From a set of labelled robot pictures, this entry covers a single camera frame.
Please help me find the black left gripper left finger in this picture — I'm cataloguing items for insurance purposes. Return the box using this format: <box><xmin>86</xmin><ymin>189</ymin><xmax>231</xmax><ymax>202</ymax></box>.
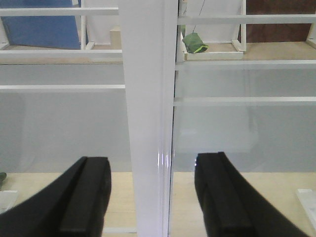
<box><xmin>0</xmin><ymin>157</ymin><xmax>112</xmax><ymax>237</ymax></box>

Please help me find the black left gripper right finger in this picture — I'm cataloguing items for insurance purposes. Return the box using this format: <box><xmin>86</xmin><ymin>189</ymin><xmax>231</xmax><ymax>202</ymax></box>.
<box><xmin>195</xmin><ymin>152</ymin><xmax>306</xmax><ymax>237</ymax></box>

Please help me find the white framed sliding glass door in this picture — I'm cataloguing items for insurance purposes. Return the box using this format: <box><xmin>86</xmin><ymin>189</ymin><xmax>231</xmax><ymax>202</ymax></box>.
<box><xmin>0</xmin><ymin>0</ymin><xmax>178</xmax><ymax>237</ymax></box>

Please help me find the blue door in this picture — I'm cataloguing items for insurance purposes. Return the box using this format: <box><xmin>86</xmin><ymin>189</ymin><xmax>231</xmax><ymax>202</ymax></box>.
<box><xmin>0</xmin><ymin>0</ymin><xmax>81</xmax><ymax>49</ymax></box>

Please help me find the brown wooden door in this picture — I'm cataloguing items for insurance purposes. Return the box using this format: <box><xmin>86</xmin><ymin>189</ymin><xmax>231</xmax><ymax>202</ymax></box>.
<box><xmin>246</xmin><ymin>0</ymin><xmax>316</xmax><ymax>43</ymax></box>

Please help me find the light wooden floor platform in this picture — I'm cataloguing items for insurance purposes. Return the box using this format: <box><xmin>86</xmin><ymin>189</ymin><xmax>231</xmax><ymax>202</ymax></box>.
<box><xmin>2</xmin><ymin>172</ymin><xmax>316</xmax><ymax>237</ymax></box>

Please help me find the fixed white framed glass panel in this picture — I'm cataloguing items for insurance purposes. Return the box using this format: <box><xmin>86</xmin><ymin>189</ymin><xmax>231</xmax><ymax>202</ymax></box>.
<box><xmin>170</xmin><ymin>3</ymin><xmax>316</xmax><ymax>227</ymax></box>

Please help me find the green folded mat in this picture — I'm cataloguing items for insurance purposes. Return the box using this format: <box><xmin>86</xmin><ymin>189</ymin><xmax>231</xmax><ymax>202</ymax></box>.
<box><xmin>182</xmin><ymin>33</ymin><xmax>209</xmax><ymax>54</ymax></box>

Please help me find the far white support frame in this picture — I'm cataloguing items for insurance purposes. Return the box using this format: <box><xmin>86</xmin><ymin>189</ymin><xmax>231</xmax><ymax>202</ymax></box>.
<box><xmin>178</xmin><ymin>0</ymin><xmax>247</xmax><ymax>61</ymax></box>

